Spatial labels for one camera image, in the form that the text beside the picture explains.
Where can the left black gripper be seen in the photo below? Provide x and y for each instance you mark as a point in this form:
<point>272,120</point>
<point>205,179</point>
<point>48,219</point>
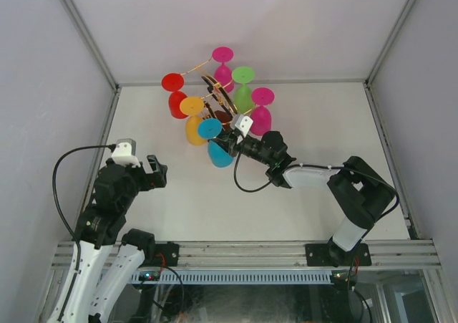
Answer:
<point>156,180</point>

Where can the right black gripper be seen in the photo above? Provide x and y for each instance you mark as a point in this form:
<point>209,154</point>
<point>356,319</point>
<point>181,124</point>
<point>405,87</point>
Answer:
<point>230,147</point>

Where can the blue plastic wine glass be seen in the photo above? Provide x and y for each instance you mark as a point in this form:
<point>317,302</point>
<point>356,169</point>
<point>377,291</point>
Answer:
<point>209,129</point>

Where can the pink wine glass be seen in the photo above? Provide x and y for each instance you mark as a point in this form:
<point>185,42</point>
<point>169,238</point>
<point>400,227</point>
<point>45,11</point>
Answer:
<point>261,116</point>
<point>223,74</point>

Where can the green plastic wine glass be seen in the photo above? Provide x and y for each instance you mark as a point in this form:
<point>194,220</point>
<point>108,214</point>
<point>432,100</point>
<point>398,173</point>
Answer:
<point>242,97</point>

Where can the gold wire wine glass rack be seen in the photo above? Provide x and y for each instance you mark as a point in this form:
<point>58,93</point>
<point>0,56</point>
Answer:
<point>218,103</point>

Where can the orange plastic wine glass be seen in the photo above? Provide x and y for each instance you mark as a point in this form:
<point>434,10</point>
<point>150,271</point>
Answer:
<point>192,107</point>

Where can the red plastic wine glass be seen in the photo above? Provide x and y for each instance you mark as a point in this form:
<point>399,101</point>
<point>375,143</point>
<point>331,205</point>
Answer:
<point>173,83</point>

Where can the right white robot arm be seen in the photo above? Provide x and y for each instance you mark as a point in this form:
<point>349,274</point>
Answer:
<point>360,192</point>

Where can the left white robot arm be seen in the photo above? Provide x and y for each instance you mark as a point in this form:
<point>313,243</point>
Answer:
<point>102,262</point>

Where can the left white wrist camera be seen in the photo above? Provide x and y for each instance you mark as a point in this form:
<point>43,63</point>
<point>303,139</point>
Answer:
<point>124,153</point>

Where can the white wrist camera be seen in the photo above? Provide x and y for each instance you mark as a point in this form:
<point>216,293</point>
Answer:
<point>124,153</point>
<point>242,123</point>

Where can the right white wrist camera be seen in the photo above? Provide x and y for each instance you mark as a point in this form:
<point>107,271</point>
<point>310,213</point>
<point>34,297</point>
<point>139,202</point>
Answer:
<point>242,123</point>

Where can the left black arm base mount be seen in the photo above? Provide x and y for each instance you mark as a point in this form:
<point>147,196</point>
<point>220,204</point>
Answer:
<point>162,254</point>

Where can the aluminium front rail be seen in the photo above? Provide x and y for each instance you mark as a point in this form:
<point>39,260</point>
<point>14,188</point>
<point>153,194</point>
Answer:
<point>385,255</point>

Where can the grey slotted cable duct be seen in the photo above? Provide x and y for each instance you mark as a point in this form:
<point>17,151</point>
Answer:
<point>237,277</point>

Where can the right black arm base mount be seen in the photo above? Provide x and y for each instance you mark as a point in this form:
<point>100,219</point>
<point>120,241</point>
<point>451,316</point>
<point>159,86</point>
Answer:
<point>321,254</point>

